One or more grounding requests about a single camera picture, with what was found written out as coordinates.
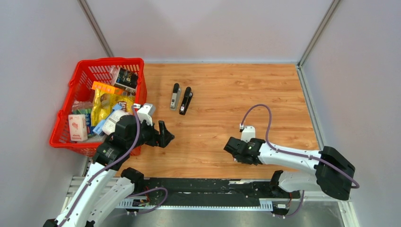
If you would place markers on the black stapler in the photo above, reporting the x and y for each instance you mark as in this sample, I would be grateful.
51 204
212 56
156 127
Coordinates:
186 101

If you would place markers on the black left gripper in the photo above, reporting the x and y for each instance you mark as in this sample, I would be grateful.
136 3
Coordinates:
161 139

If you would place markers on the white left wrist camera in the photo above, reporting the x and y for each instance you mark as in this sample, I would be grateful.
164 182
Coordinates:
144 112

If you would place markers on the white pink sponge box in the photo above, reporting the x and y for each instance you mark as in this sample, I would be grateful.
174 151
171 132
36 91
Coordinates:
77 127

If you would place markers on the red plastic basket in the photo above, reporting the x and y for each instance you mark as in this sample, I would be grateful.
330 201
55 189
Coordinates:
80 89

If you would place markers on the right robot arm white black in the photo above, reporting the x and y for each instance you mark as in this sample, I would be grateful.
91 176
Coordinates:
324 170

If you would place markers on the white round packaged item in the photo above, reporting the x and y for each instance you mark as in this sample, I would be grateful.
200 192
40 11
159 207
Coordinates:
110 123

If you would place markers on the black box in basket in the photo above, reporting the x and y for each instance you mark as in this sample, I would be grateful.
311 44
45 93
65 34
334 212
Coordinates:
124 79

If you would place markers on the green box in basket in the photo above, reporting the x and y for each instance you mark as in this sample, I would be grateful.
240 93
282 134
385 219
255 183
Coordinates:
87 114

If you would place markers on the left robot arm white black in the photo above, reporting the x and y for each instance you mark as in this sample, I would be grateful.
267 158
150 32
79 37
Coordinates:
88 207

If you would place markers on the orange block in basket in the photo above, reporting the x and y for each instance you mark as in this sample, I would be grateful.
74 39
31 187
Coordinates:
107 88

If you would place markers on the yellow snack bag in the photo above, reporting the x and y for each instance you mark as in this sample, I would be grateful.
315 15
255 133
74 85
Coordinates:
104 102

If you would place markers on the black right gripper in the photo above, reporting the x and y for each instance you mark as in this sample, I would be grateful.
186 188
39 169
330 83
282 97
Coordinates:
241 141

